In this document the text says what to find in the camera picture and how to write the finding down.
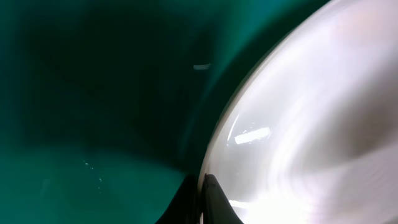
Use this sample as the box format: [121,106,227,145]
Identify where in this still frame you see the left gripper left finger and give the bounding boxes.
[155,175,198,224]

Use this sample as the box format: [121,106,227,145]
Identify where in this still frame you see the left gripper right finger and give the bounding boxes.
[200,174,243,224]

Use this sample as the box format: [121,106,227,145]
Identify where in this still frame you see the white plate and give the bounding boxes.
[198,0,397,224]

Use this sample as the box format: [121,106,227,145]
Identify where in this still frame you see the teal plastic tray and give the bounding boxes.
[1,0,323,223]

